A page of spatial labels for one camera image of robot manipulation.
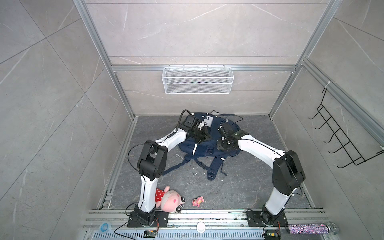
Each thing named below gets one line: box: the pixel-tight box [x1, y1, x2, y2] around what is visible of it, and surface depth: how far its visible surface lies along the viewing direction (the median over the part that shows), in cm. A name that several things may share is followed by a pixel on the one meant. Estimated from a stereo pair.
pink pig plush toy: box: [155, 185, 186, 213], surface depth 75 cm
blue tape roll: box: [100, 223, 109, 232], surface depth 73 cm
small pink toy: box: [192, 196, 205, 208], surface depth 79 cm
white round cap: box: [196, 221, 206, 234], surface depth 73 cm
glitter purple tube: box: [287, 223, 329, 234], surface depth 70 cm
